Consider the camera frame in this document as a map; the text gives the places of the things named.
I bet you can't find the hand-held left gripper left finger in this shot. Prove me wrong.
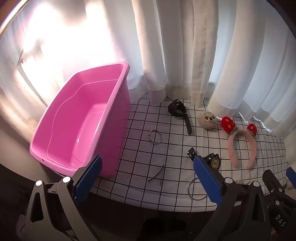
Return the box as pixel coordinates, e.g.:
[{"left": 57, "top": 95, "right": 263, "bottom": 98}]
[{"left": 23, "top": 155, "right": 103, "bottom": 241}]

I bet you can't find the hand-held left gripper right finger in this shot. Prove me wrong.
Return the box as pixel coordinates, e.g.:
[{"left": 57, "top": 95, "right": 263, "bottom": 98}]
[{"left": 193, "top": 156, "right": 273, "bottom": 241}]

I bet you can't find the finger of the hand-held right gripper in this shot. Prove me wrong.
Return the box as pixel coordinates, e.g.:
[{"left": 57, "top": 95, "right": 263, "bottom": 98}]
[
  {"left": 286, "top": 167, "right": 296, "bottom": 186},
  {"left": 262, "top": 169, "right": 287, "bottom": 202}
]

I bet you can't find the large silver ring bracelet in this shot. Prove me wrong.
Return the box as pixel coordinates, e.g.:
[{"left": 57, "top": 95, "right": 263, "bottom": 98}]
[{"left": 187, "top": 176, "right": 207, "bottom": 200}]

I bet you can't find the black hair clip with badge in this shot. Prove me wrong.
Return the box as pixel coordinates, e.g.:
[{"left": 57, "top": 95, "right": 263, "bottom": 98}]
[{"left": 187, "top": 147, "right": 221, "bottom": 172}]

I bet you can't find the pink headband with red mushrooms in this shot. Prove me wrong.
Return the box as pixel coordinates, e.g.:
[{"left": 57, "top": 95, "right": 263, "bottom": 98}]
[{"left": 221, "top": 116, "right": 258, "bottom": 169}]

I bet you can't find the thin dark hairpin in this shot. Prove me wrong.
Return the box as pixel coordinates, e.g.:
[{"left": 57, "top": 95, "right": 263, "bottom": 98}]
[{"left": 148, "top": 164, "right": 165, "bottom": 186}]

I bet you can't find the pink plastic bin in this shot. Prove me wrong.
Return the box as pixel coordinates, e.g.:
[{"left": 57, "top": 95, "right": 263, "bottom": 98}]
[{"left": 30, "top": 62, "right": 131, "bottom": 178}]

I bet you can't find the small silver ring bracelet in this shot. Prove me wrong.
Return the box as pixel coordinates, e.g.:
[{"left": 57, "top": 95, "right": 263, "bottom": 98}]
[{"left": 149, "top": 129, "right": 162, "bottom": 144}]

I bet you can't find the black-and-white checkered tablecloth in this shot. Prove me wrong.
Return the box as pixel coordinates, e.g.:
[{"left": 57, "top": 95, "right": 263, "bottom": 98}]
[{"left": 89, "top": 82, "right": 290, "bottom": 212}]

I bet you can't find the beige plush skull ball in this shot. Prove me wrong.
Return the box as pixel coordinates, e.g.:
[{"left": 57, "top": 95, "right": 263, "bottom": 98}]
[{"left": 198, "top": 111, "right": 218, "bottom": 131}]

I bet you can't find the black wristwatch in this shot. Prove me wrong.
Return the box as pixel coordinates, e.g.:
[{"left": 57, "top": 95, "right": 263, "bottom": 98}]
[{"left": 167, "top": 99, "right": 193, "bottom": 135}]

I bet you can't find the white desk lamp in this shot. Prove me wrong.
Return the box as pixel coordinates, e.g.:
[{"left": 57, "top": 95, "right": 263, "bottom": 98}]
[{"left": 17, "top": 47, "right": 48, "bottom": 107}]

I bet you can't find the thick white curtain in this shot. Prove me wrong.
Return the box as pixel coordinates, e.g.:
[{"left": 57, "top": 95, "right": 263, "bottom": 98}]
[
  {"left": 207, "top": 0, "right": 296, "bottom": 139},
  {"left": 132, "top": 0, "right": 197, "bottom": 106}
]

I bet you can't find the cream curtain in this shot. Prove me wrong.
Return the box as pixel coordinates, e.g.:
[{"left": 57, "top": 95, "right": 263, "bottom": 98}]
[{"left": 191, "top": 0, "right": 222, "bottom": 107}]

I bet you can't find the sheer white curtain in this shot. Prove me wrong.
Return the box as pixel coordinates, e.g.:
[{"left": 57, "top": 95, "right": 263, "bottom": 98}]
[{"left": 0, "top": 0, "right": 148, "bottom": 121}]

